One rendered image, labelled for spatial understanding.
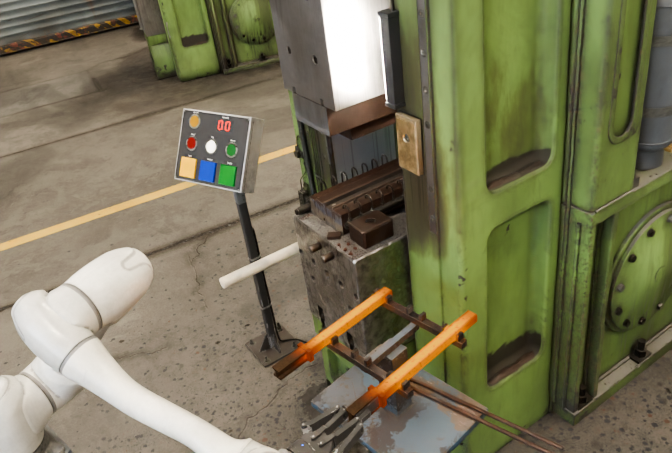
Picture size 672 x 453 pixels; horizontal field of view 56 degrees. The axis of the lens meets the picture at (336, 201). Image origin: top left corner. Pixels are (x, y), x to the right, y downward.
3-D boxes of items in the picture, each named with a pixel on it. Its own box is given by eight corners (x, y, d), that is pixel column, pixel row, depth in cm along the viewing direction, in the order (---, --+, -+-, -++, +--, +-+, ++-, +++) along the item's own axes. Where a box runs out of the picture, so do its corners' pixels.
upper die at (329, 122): (330, 137, 191) (325, 107, 186) (296, 119, 206) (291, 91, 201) (435, 95, 209) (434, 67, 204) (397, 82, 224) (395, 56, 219)
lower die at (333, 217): (343, 235, 209) (340, 213, 204) (311, 212, 224) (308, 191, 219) (439, 189, 227) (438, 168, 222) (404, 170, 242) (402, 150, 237)
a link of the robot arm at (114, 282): (12, 383, 191) (71, 337, 207) (49, 421, 191) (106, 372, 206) (55, 271, 137) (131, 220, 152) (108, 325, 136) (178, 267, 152)
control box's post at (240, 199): (272, 350, 298) (224, 143, 244) (268, 346, 301) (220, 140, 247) (279, 346, 300) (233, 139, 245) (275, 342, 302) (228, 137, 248)
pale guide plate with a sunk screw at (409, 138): (418, 176, 181) (415, 121, 172) (398, 166, 187) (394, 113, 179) (424, 174, 182) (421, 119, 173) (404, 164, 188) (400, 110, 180)
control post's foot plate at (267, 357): (264, 370, 288) (261, 355, 283) (243, 344, 304) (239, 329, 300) (305, 347, 297) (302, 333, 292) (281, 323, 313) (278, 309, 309)
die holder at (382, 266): (368, 367, 217) (354, 261, 195) (310, 312, 246) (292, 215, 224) (486, 296, 242) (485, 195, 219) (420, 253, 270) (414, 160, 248)
